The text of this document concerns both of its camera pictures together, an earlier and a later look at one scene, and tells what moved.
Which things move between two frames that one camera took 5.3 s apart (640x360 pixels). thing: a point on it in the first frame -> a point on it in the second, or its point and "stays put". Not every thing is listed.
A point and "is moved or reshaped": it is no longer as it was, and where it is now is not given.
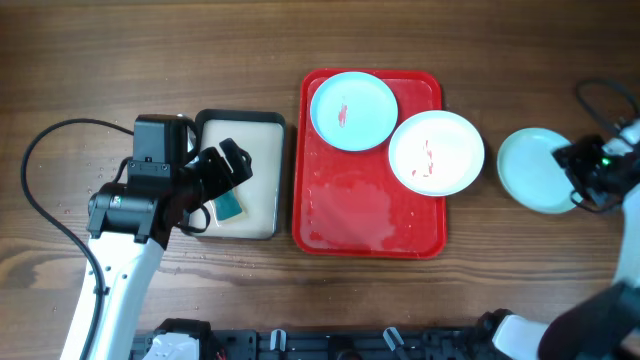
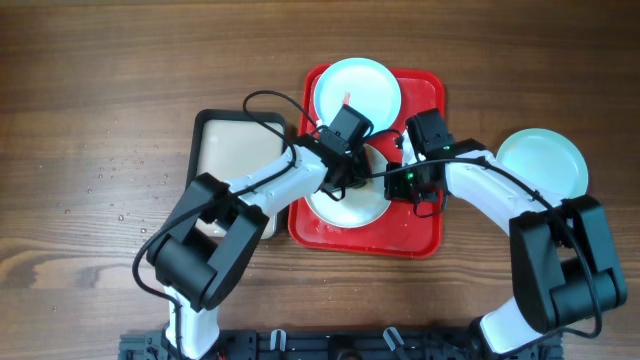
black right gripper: [578, 160] -> [394, 191]
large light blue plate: [529, 174] stays put
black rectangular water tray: [262, 135] stays put
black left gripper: [224, 176] -> [359, 172]
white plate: [436, 153] is moved or reshaped
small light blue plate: [354, 111] is moved or reshaped
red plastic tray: [351, 204] stays put
